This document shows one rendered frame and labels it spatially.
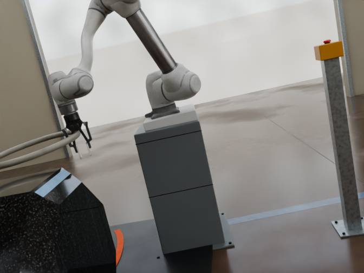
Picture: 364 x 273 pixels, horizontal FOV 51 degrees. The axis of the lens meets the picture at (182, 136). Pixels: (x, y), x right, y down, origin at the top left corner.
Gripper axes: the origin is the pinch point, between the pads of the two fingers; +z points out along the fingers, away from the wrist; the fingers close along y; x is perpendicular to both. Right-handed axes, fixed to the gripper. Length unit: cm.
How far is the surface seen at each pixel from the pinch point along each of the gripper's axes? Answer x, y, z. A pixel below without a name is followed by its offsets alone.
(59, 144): 19.2, 7.6, -9.6
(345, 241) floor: 24, -118, 91
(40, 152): 23.6, 15.9, -9.7
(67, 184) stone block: 30.0, 8.9, 6.4
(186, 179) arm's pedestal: -19, -49, 40
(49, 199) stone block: 48, 15, 5
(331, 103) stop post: 15, -132, 16
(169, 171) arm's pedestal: -21, -41, 33
